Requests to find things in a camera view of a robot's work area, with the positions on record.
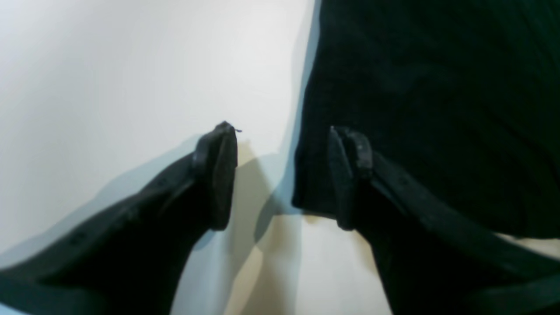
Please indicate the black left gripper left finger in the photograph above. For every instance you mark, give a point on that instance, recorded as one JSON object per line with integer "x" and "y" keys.
{"x": 128, "y": 258}

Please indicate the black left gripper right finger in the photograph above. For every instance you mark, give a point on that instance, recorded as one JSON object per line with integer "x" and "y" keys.
{"x": 431, "y": 259}

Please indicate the black t-shirt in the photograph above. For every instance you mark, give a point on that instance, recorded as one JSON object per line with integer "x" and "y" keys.
{"x": 463, "y": 94}

